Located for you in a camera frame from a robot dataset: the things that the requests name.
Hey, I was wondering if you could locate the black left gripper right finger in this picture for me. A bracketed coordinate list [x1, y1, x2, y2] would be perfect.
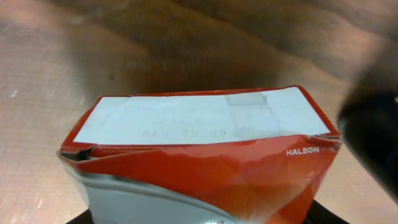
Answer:
[306, 200, 349, 224]

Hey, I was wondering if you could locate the dark bottle white cap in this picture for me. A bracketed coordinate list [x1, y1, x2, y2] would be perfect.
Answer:
[337, 40, 398, 206]

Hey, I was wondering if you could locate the red white medicine box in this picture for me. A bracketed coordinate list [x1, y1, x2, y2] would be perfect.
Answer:
[57, 85, 341, 223]

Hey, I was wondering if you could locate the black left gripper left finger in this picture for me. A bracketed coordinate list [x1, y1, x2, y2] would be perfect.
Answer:
[66, 209, 93, 224]

